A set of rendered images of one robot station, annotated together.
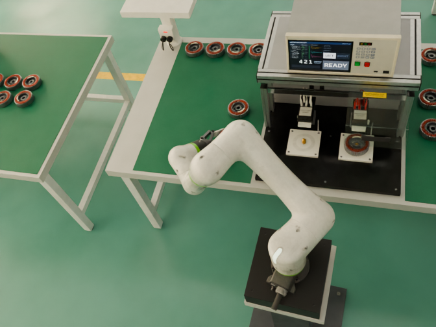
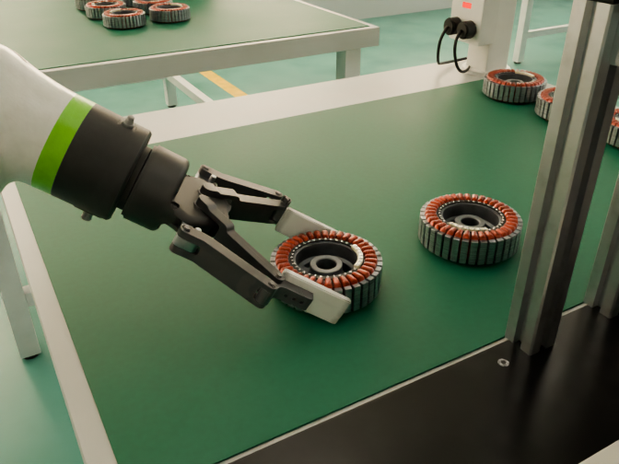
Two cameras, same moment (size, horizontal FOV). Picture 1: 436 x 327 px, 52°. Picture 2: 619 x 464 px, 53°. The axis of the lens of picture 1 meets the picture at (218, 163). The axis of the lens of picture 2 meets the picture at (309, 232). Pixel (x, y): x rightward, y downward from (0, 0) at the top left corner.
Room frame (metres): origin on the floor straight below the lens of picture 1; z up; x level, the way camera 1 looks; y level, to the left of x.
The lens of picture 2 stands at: (0.94, -0.37, 1.12)
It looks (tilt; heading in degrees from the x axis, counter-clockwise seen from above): 30 degrees down; 33
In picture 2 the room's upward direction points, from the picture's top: straight up
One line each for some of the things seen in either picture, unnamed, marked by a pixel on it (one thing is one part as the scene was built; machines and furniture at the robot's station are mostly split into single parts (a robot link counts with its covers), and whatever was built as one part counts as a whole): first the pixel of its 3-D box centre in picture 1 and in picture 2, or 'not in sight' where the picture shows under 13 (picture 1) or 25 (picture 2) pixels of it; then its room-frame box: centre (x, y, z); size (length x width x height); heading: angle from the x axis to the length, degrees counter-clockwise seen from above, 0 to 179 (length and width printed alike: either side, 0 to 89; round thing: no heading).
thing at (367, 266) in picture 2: not in sight; (326, 270); (1.39, -0.10, 0.77); 0.11 x 0.11 x 0.04
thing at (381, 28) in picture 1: (343, 24); not in sight; (1.45, -0.69, 1.22); 0.44 x 0.39 x 0.20; 63
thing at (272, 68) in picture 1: (339, 47); not in sight; (1.45, -0.68, 1.09); 0.68 x 0.44 x 0.05; 63
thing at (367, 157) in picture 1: (356, 147); not in sight; (1.11, -0.64, 0.78); 0.15 x 0.15 x 0.01; 63
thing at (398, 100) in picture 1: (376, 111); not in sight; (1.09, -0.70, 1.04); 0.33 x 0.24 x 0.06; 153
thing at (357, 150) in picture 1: (356, 144); not in sight; (1.11, -0.64, 0.80); 0.11 x 0.11 x 0.04
